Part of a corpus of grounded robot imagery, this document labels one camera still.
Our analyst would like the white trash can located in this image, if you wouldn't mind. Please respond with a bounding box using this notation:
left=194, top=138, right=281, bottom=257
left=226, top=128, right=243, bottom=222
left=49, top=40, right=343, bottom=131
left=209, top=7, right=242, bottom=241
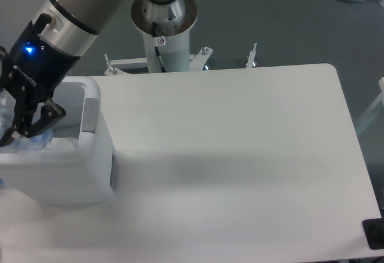
left=1, top=77, right=115, bottom=205

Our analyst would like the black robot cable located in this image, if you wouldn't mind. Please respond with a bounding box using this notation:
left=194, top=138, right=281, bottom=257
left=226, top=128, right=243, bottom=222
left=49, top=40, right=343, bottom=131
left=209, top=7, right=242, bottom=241
left=151, top=21, right=167, bottom=73

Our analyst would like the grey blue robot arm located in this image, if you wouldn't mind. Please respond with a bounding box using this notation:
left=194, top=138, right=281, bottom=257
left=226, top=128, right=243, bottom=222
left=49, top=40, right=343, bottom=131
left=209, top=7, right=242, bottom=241
left=1, top=0, right=124, bottom=146

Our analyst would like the clear plastic water bottle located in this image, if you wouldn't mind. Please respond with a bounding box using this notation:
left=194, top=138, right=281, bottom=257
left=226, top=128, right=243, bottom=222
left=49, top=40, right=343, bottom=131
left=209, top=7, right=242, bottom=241
left=1, top=89, right=53, bottom=154

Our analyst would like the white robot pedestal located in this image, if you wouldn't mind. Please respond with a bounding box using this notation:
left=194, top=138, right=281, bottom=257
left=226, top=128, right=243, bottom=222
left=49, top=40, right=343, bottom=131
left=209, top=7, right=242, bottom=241
left=131, top=0, right=197, bottom=73

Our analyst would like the black device at table edge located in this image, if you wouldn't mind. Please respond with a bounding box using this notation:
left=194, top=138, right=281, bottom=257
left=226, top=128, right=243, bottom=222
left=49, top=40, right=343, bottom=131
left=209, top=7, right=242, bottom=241
left=362, top=218, right=383, bottom=250

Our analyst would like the white frame at right edge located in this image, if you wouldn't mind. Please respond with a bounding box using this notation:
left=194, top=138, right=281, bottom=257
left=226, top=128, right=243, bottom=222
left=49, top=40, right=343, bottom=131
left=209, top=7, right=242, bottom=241
left=355, top=78, right=383, bottom=136

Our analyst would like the white metal base frame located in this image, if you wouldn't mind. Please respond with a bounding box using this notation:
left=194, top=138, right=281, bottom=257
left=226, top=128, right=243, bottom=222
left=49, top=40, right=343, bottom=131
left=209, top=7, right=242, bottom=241
left=104, top=43, right=258, bottom=76

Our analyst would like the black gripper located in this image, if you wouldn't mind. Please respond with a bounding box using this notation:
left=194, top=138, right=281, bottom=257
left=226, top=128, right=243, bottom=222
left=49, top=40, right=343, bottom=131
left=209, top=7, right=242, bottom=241
left=1, top=19, right=80, bottom=147

